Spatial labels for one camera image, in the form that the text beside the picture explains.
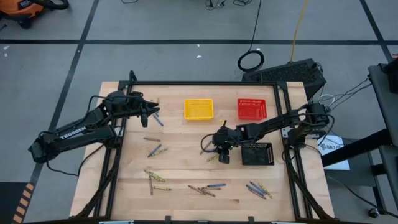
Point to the orange shop vacuum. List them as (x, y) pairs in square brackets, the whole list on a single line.
[(21, 9)]

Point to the red plastic basket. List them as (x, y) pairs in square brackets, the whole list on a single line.
[(252, 109)]

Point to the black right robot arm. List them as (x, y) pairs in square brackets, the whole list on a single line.
[(267, 124)]

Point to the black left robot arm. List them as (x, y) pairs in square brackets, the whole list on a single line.
[(71, 133)]

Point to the black caster wheel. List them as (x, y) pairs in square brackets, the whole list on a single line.
[(373, 213)]

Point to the white paper sign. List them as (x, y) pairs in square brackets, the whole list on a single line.
[(331, 144)]

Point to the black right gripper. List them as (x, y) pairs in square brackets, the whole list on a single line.
[(227, 140)]

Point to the black aluminium table frame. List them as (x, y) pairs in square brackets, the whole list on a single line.
[(202, 83)]

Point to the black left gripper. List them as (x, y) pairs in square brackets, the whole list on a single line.
[(143, 119)]

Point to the black metal stand beam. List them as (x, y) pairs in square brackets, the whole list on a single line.
[(357, 147)]

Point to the black computer case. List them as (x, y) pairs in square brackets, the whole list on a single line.
[(286, 73)]

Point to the black desk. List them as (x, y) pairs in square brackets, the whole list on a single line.
[(385, 99)]

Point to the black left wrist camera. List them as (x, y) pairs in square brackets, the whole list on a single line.
[(135, 103)]

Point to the blue Crayola crayon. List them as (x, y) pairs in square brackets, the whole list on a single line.
[(258, 188), (217, 185), (157, 120), (251, 188), (155, 150)]

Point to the black plastic basket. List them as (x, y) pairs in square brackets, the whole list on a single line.
[(258, 154)]

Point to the yellow plastic basket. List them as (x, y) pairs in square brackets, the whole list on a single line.
[(199, 109)]

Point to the white metal mounting plate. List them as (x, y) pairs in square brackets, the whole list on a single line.
[(286, 133)]

